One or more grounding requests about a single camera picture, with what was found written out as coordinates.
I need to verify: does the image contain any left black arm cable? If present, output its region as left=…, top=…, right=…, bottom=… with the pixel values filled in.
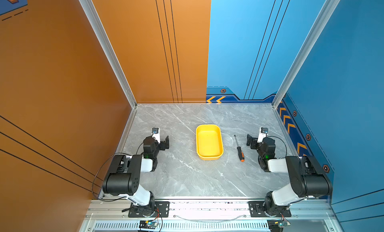
left=91, top=153, right=133, bottom=202

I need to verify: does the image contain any aluminium corner post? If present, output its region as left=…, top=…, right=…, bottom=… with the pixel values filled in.
left=272, top=0, right=341, bottom=109
left=78, top=0, right=137, bottom=109

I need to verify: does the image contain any left circuit board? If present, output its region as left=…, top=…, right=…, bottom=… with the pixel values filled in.
left=139, top=220, right=160, bottom=232

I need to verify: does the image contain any grey cable on rail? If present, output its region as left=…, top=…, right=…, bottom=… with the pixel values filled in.
left=173, top=214, right=249, bottom=224

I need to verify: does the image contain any right aluminium corner post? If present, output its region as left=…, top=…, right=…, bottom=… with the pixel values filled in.
left=272, top=0, right=341, bottom=109

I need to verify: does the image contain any orange black handled screwdriver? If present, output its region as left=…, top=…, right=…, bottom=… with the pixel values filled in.
left=234, top=135, right=245, bottom=162

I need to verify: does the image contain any aluminium front rail frame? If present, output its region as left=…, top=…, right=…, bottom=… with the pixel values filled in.
left=80, top=197, right=343, bottom=232

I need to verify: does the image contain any yellow plastic bin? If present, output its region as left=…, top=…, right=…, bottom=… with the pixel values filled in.
left=196, top=125, right=224, bottom=161

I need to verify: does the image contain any circuit board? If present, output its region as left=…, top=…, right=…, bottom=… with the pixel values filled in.
left=139, top=220, right=160, bottom=232
left=268, top=220, right=291, bottom=232

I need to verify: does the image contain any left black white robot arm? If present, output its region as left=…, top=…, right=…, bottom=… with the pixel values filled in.
left=102, top=137, right=170, bottom=218

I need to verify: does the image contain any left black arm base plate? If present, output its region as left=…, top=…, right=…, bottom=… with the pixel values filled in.
left=128, top=202, right=170, bottom=218

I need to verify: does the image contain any left aluminium corner post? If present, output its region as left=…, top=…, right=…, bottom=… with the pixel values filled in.
left=78, top=0, right=137, bottom=109

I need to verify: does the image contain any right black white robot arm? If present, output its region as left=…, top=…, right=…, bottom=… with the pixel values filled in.
left=247, top=134, right=333, bottom=217

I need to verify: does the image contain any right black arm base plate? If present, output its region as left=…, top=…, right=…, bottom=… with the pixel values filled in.
left=248, top=201, right=292, bottom=218

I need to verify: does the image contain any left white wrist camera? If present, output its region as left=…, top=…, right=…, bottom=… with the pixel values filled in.
left=152, top=128, right=161, bottom=143

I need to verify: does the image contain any right circuit board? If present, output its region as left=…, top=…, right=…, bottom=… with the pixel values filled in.
left=268, top=220, right=291, bottom=232

